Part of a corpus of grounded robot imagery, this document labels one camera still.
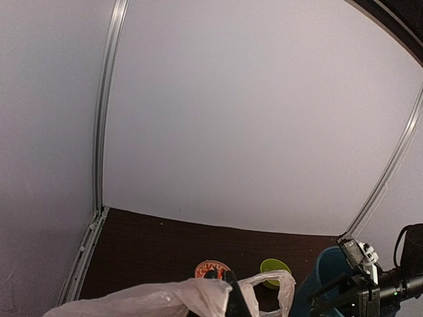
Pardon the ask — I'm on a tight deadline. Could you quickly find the left aluminium frame post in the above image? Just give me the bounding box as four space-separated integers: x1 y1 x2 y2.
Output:
92 0 130 217

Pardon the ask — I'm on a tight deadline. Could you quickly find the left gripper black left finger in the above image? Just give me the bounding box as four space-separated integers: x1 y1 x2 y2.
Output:
203 269 219 279

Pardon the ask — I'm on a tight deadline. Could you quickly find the right aluminium frame post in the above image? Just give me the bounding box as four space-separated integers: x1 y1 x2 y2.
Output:
346 85 422 236

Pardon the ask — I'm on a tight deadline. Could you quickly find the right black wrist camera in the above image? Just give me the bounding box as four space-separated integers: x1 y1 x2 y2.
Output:
336 232 379 285

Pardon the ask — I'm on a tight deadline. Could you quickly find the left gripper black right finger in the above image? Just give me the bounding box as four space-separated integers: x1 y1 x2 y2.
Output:
224 271 250 317

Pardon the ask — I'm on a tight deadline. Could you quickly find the aluminium frame post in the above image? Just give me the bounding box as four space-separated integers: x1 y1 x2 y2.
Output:
346 85 422 236
92 0 130 217

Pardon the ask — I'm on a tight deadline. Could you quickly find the blue plastic trash bin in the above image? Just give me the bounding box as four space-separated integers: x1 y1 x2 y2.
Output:
290 246 401 317

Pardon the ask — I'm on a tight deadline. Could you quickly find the red patterned white bowl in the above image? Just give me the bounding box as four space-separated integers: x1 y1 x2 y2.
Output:
194 260 231 279

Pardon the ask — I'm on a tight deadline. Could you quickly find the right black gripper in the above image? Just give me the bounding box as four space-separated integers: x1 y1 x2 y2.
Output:
309 267 422 316

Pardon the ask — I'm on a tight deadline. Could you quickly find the pink plastic trash bag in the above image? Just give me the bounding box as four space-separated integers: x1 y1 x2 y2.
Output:
46 270 295 316

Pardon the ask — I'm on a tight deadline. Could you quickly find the green plastic bowl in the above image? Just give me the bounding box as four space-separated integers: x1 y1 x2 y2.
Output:
260 258 291 290

